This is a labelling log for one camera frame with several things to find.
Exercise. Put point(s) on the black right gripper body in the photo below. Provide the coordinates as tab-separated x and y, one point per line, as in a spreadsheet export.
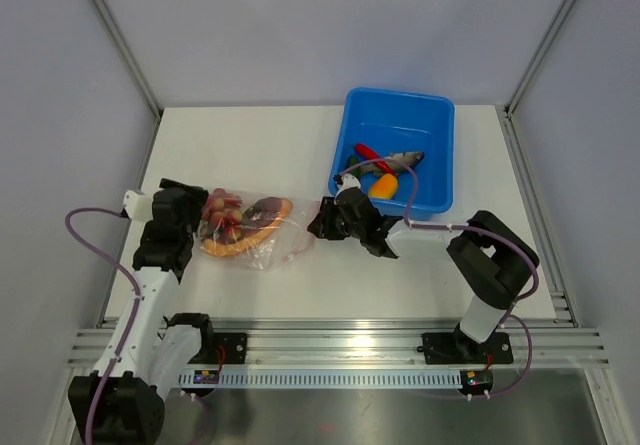
336	225

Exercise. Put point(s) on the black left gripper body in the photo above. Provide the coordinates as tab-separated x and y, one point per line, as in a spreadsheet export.
195	201

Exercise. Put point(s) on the orange toy fruit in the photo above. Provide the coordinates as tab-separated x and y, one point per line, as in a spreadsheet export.
384	188

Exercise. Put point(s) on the orange toy croissant bread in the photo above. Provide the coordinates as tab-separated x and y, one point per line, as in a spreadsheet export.
260	220

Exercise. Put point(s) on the clear zip top bag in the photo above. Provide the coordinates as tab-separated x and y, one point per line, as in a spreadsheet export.
284	245

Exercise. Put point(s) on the red toy chili pepper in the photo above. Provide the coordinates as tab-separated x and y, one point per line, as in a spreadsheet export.
372	156

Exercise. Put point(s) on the grey toy fish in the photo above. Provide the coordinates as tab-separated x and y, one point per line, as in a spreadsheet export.
397	163

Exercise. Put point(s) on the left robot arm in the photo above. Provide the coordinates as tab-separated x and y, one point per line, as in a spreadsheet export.
122	399

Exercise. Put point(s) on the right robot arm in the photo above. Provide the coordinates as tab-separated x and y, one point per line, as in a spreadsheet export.
497	265

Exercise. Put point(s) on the red toy grape bunch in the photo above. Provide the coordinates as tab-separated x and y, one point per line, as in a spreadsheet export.
221	217

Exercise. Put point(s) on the blue plastic bin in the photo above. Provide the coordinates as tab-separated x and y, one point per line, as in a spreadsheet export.
391	122

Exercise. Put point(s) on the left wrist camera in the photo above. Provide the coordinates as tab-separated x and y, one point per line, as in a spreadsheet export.
137	206

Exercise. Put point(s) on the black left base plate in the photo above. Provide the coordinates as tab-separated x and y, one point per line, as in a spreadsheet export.
230	348

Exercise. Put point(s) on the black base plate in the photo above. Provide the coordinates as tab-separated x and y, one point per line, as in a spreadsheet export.
452	348
230	348

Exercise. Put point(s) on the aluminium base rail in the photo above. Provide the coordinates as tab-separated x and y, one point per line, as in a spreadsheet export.
393	344

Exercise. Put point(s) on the white slotted cable duct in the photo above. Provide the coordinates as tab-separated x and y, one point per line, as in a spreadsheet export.
321	379

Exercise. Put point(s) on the aluminium frame post left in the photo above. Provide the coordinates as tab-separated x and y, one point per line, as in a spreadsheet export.
117	37

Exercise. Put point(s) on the aluminium frame post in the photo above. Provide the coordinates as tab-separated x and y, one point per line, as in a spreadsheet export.
117	37
544	47

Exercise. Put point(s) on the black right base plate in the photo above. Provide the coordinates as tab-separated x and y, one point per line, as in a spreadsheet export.
452	348

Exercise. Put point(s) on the aluminium frame post right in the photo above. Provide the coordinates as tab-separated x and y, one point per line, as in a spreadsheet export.
544	47

